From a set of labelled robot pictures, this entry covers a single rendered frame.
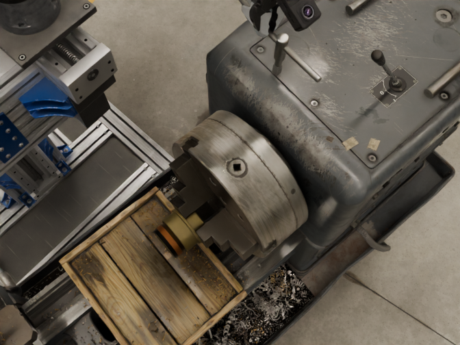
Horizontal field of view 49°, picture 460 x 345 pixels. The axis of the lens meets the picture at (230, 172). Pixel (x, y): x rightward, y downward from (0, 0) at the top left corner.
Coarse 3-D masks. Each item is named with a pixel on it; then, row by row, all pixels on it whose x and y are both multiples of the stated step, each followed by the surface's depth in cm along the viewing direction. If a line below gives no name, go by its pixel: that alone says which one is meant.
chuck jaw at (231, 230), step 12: (216, 216) 107; (228, 216) 106; (204, 228) 106; (216, 228) 105; (228, 228) 105; (240, 228) 105; (204, 240) 104; (216, 240) 104; (228, 240) 104; (240, 240) 104; (252, 240) 103; (240, 252) 102; (252, 252) 105
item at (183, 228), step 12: (168, 216) 107; (180, 216) 105; (192, 216) 106; (156, 228) 107; (168, 228) 105; (180, 228) 104; (192, 228) 104; (168, 240) 104; (180, 240) 104; (192, 240) 105; (180, 252) 106
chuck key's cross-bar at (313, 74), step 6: (240, 0) 94; (246, 0) 94; (270, 30) 94; (270, 36) 94; (276, 36) 93; (288, 48) 92; (288, 54) 92; (294, 54) 92; (294, 60) 92; (300, 60) 91; (306, 66) 91; (306, 72) 91; (312, 72) 91; (312, 78) 91; (318, 78) 90
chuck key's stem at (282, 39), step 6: (282, 36) 91; (288, 36) 92; (276, 42) 93; (282, 42) 91; (276, 48) 94; (282, 48) 93; (276, 54) 95; (282, 54) 94; (276, 60) 97; (282, 60) 96; (276, 66) 99; (282, 66) 100; (276, 72) 101
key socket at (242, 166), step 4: (236, 160) 97; (240, 160) 97; (232, 164) 97; (236, 164) 97; (240, 164) 97; (244, 164) 97; (232, 168) 97; (236, 168) 100; (240, 168) 98; (244, 168) 97; (232, 172) 96; (236, 172) 96; (240, 172) 96
